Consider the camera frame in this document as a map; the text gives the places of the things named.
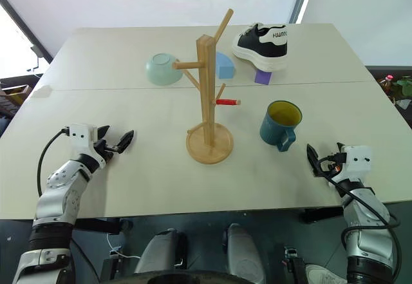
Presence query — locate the white shoe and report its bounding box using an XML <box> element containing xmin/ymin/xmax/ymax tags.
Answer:
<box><xmin>303</xmin><ymin>263</ymin><xmax>349</xmax><ymax>284</ymax></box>

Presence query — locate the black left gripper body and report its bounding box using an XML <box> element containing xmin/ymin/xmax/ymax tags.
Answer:
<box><xmin>93</xmin><ymin>138</ymin><xmax>118</xmax><ymax>165</ymax></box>

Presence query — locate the purple foam block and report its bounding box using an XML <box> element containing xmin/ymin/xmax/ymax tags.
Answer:
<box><xmin>254</xmin><ymin>68</ymin><xmax>274</xmax><ymax>86</ymax></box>

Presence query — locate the silver left robot leg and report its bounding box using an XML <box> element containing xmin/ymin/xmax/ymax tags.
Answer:
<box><xmin>133</xmin><ymin>228</ymin><xmax>188</xmax><ymax>275</ymax></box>

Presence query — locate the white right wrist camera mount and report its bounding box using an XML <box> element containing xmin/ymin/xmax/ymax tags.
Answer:
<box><xmin>330</xmin><ymin>144</ymin><xmax>373</xmax><ymax>184</ymax></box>

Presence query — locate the window latch handle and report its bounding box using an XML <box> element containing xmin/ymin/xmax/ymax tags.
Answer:
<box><xmin>26</xmin><ymin>43</ymin><xmax>45</xmax><ymax>73</ymax></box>

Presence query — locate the silver right robot leg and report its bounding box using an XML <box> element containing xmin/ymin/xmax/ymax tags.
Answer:
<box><xmin>222</xmin><ymin>223</ymin><xmax>267</xmax><ymax>284</ymax></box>

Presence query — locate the green plant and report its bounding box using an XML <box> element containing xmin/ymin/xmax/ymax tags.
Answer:
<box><xmin>391</xmin><ymin>75</ymin><xmax>412</xmax><ymax>100</ymax></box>

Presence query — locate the black table frame bracket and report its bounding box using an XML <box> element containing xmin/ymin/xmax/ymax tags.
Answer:
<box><xmin>74</xmin><ymin>217</ymin><xmax>133</xmax><ymax>236</ymax></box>

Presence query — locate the silver robot leg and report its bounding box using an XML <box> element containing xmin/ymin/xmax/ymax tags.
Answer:
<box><xmin>222</xmin><ymin>223</ymin><xmax>267</xmax><ymax>284</ymax></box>
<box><xmin>133</xmin><ymin>228</ymin><xmax>188</xmax><ymax>275</ymax></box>

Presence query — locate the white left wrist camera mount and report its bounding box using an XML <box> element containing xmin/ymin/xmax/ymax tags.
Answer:
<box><xmin>65</xmin><ymin>123</ymin><xmax>106</xmax><ymax>169</ymax></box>

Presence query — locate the blue quarter-round foam block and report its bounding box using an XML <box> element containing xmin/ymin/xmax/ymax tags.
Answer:
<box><xmin>215</xmin><ymin>51</ymin><xmax>237</xmax><ymax>80</ymax></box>

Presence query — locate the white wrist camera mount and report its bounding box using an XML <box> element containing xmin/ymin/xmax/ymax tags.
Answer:
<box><xmin>330</xmin><ymin>144</ymin><xmax>373</xmax><ymax>184</ymax></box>
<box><xmin>65</xmin><ymin>123</ymin><xmax>106</xmax><ymax>169</ymax></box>

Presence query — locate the light green bowl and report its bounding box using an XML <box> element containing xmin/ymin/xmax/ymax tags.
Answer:
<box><xmin>145</xmin><ymin>53</ymin><xmax>185</xmax><ymax>87</ymax></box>

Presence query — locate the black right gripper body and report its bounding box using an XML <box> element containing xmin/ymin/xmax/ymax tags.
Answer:
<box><xmin>317</xmin><ymin>152</ymin><xmax>347</xmax><ymax>177</ymax></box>

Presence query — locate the wooden box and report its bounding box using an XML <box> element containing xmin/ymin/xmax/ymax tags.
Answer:
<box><xmin>0</xmin><ymin>83</ymin><xmax>33</xmax><ymax>106</ymax></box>

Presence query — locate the black and white sneaker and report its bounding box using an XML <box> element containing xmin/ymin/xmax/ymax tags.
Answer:
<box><xmin>231</xmin><ymin>22</ymin><xmax>290</xmax><ymax>72</ymax></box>

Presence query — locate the wooden mug tree stand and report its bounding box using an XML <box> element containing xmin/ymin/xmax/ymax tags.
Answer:
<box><xmin>171</xmin><ymin>8</ymin><xmax>242</xmax><ymax>166</ymax></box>

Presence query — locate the small black floor device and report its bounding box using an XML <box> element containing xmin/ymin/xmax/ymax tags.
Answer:
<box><xmin>282</xmin><ymin>246</ymin><xmax>306</xmax><ymax>276</ymax></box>
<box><xmin>100</xmin><ymin>254</ymin><xmax>124</xmax><ymax>281</ymax></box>

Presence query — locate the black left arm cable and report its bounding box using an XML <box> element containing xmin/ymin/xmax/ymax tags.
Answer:
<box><xmin>36</xmin><ymin>128</ymin><xmax>70</xmax><ymax>198</ymax></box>

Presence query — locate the bottle with red cap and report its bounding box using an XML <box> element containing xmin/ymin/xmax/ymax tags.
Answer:
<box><xmin>377</xmin><ymin>75</ymin><xmax>397</xmax><ymax>101</ymax></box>

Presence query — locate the thin white cable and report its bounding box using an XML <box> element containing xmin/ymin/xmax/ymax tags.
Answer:
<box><xmin>106</xmin><ymin>231</ymin><xmax>142</xmax><ymax>261</ymax></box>

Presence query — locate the teal mug with yellow inside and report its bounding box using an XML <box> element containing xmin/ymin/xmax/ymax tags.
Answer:
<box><xmin>259</xmin><ymin>100</ymin><xmax>303</xmax><ymax>153</ymax></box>

